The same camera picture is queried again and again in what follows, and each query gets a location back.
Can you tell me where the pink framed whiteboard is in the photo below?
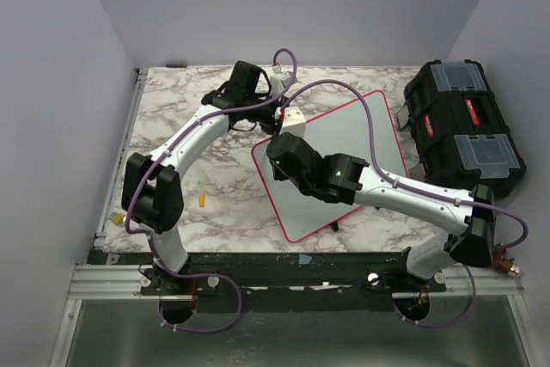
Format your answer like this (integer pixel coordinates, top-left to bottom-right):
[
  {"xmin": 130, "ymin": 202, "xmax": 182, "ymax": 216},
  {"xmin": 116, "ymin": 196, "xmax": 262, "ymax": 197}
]
[{"xmin": 251, "ymin": 90, "xmax": 406, "ymax": 243}]

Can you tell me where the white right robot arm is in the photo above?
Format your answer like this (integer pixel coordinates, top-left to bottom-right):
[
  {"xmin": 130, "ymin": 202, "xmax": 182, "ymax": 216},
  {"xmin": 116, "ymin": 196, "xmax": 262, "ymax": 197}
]
[{"xmin": 266, "ymin": 132, "xmax": 495, "ymax": 291}]

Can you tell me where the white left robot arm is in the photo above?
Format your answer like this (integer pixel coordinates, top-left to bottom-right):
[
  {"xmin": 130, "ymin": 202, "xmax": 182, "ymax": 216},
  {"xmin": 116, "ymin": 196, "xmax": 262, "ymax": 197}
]
[{"xmin": 121, "ymin": 61, "xmax": 297, "ymax": 294}]

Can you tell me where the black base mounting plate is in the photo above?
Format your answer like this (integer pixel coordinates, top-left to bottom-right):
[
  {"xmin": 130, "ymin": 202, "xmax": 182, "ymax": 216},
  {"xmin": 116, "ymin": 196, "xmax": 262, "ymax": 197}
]
[{"xmin": 108, "ymin": 253, "xmax": 468, "ymax": 321}]

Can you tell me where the small yellow connector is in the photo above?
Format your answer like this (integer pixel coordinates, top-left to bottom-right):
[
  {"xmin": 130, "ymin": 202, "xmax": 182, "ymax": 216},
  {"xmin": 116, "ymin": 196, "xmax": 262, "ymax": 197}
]
[{"xmin": 108, "ymin": 211, "xmax": 126, "ymax": 227}]

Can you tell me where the black toolbox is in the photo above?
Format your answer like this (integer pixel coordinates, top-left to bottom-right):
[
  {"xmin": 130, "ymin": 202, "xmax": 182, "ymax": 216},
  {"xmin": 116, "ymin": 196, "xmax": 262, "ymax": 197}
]
[{"xmin": 394, "ymin": 59, "xmax": 526, "ymax": 199}]

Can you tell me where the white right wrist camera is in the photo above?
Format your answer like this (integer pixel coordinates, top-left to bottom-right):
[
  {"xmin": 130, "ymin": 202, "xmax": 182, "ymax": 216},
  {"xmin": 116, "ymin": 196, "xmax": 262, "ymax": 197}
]
[{"xmin": 275, "ymin": 106, "xmax": 307, "ymax": 138}]

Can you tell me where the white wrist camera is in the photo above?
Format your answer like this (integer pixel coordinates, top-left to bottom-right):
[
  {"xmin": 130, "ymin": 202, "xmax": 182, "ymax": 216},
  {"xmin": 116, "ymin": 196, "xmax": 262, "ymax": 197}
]
[
  {"xmin": 275, "ymin": 106, "xmax": 307, "ymax": 138},
  {"xmin": 269, "ymin": 64, "xmax": 296, "ymax": 97}
]

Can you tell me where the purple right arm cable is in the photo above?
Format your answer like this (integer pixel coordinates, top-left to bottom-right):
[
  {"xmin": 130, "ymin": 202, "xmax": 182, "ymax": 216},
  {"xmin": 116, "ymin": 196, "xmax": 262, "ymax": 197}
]
[{"xmin": 277, "ymin": 78, "xmax": 529, "ymax": 330}]

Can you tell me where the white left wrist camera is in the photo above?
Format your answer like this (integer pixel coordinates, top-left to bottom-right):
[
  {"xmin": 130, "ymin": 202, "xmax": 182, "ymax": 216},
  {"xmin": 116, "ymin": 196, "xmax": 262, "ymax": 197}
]
[{"xmin": 269, "ymin": 64, "xmax": 296, "ymax": 97}]

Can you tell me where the aluminium frame rail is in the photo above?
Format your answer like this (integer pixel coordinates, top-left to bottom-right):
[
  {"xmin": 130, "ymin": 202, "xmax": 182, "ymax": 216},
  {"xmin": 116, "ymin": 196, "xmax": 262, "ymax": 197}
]
[{"xmin": 68, "ymin": 68, "xmax": 149, "ymax": 300}]

